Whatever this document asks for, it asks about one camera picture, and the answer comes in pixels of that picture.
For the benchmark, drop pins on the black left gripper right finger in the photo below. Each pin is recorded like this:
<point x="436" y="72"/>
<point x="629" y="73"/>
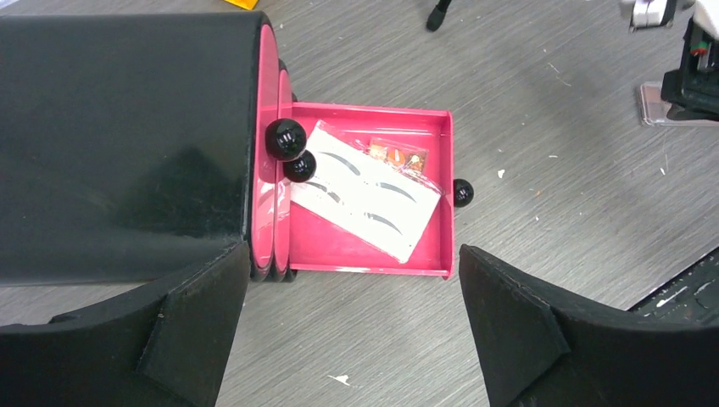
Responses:
<point x="542" y="345"/>

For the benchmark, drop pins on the small eyeshadow palette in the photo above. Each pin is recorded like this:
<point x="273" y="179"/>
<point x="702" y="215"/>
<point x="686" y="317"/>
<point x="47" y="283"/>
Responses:
<point x="400" y="156"/>

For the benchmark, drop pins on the false eyelash card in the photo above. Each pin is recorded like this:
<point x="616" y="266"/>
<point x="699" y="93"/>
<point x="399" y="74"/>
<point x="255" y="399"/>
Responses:
<point x="385" y="207"/>

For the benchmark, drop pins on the black drawer organizer cabinet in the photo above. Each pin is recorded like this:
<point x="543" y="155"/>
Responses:
<point x="133" y="145"/>

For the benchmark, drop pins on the yellow toy block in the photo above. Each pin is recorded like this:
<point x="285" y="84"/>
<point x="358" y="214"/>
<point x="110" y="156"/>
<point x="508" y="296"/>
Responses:
<point x="244" y="4"/>

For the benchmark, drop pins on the black tripod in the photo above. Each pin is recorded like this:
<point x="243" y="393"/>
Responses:
<point x="437" y="16"/>

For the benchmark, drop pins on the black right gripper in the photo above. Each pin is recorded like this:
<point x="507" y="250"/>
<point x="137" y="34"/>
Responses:
<point x="691" y="91"/>

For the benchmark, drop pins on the long eyeshadow palette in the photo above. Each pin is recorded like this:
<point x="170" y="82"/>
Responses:
<point x="653" y="111"/>

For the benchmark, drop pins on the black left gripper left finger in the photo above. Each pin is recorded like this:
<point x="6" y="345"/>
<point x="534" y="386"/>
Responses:
<point x="165" y="343"/>

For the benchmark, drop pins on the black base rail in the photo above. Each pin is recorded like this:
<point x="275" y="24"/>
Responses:
<point x="689" y="297"/>

